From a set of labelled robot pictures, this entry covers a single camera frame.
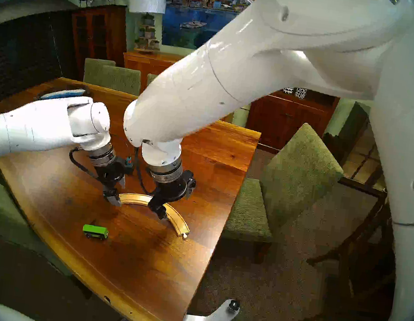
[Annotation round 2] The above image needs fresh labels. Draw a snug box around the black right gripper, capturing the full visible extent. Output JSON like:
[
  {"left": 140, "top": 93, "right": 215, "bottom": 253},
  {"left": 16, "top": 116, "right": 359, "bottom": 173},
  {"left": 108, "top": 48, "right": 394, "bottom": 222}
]
[{"left": 146, "top": 166, "right": 199, "bottom": 224}]

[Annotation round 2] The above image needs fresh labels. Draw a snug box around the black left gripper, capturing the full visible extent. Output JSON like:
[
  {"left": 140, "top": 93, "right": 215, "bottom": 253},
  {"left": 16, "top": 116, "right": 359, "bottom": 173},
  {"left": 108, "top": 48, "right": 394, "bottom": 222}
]
[{"left": 92, "top": 161, "right": 133, "bottom": 209}]

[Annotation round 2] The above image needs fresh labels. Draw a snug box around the curved wooden track piece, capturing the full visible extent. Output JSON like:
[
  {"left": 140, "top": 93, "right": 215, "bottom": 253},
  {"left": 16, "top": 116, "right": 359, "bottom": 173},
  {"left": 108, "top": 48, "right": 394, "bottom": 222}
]
[
  {"left": 161, "top": 203, "right": 194, "bottom": 240},
  {"left": 117, "top": 191, "right": 155, "bottom": 211}
]

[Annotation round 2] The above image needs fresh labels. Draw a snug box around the green toy bus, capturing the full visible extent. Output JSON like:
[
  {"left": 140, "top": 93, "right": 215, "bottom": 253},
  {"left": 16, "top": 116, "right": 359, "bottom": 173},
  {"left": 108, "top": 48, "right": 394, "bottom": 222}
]
[{"left": 81, "top": 223, "right": 110, "bottom": 241}]

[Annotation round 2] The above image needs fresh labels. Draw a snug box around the oval tray blue inlay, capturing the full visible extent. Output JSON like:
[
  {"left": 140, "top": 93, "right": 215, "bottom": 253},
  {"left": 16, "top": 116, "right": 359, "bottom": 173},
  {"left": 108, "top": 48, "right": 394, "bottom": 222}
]
[{"left": 37, "top": 79, "right": 92, "bottom": 107}]

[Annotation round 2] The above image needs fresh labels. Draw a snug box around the wooden sideboard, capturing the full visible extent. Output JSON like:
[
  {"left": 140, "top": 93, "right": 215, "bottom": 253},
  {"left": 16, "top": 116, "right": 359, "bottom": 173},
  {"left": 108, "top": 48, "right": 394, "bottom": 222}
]
[{"left": 121, "top": 47, "right": 185, "bottom": 81}]

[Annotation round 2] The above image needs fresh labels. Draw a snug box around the dark wooden bookshelf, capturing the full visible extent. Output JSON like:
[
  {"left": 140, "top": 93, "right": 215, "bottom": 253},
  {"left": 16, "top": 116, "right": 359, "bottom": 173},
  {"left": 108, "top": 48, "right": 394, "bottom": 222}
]
[{"left": 243, "top": 81, "right": 341, "bottom": 160}]

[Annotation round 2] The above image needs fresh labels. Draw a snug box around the tiered wooden plant stand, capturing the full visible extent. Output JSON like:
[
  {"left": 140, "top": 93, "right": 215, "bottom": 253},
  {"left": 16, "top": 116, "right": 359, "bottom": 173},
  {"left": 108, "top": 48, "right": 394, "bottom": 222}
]
[{"left": 132, "top": 11, "right": 165, "bottom": 56}]

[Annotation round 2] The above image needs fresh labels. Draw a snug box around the dark wooden glass-door cabinet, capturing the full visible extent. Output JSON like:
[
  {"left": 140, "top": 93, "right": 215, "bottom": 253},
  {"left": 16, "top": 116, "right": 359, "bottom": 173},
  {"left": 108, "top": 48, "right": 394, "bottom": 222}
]
[{"left": 63, "top": 0, "right": 133, "bottom": 86}]

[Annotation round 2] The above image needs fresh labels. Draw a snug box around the dark slatted window blind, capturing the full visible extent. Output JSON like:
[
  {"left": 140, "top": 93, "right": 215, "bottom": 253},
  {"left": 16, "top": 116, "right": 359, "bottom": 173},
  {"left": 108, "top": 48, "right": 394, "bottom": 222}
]
[{"left": 0, "top": 0, "right": 88, "bottom": 118}]

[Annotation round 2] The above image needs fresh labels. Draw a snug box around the harbour town painting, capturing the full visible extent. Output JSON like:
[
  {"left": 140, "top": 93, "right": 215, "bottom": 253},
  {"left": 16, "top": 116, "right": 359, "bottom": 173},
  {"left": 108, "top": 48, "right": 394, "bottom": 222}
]
[{"left": 156, "top": 0, "right": 260, "bottom": 58}]

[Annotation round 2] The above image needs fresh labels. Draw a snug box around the dark wooden chair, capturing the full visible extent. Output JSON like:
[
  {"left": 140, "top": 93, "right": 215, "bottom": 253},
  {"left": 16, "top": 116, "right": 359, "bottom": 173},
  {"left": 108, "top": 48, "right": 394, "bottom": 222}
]
[{"left": 298, "top": 193, "right": 406, "bottom": 321}]

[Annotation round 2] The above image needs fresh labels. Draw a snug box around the white drum lampshade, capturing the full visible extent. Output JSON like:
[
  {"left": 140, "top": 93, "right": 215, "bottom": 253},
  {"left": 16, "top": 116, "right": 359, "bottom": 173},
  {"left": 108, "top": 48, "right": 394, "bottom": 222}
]
[{"left": 127, "top": 0, "right": 167, "bottom": 17}]

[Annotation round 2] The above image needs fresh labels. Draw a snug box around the black corrugated cable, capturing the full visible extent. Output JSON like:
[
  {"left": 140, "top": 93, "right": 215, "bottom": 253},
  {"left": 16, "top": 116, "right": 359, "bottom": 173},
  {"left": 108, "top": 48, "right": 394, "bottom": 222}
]
[
  {"left": 66, "top": 146, "right": 104, "bottom": 180},
  {"left": 129, "top": 147, "right": 165, "bottom": 198}
]

